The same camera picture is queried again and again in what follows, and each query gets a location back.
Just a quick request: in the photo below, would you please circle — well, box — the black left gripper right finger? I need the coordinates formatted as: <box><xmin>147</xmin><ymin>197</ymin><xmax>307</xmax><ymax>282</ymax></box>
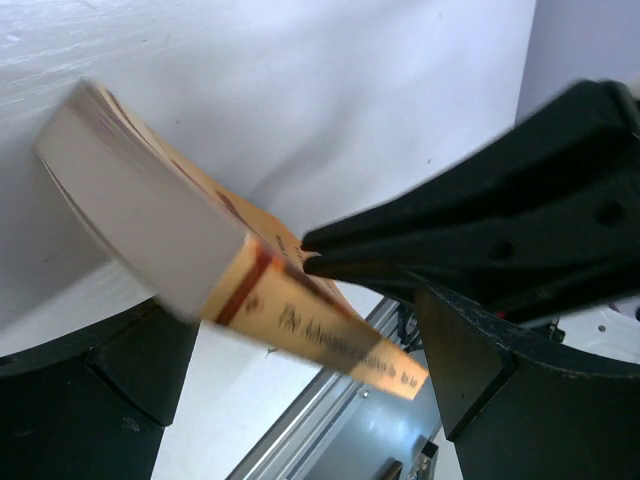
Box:
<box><xmin>414</xmin><ymin>286</ymin><xmax>639</xmax><ymax>479</ymax></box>

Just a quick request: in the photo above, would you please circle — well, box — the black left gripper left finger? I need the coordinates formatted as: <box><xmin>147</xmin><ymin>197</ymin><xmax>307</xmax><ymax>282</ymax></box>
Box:
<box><xmin>1</xmin><ymin>300</ymin><xmax>199</xmax><ymax>479</ymax></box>

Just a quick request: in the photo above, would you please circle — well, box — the orange back cover book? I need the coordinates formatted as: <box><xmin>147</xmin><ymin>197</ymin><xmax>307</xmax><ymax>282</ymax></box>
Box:
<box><xmin>33</xmin><ymin>80</ymin><xmax>429</xmax><ymax>399</ymax></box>

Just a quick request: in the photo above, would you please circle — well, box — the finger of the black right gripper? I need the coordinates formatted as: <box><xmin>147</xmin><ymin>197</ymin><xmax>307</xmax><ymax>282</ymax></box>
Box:
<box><xmin>304</xmin><ymin>172</ymin><xmax>639</xmax><ymax>322</ymax></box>
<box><xmin>302</xmin><ymin>80</ymin><xmax>639</xmax><ymax>253</ymax></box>

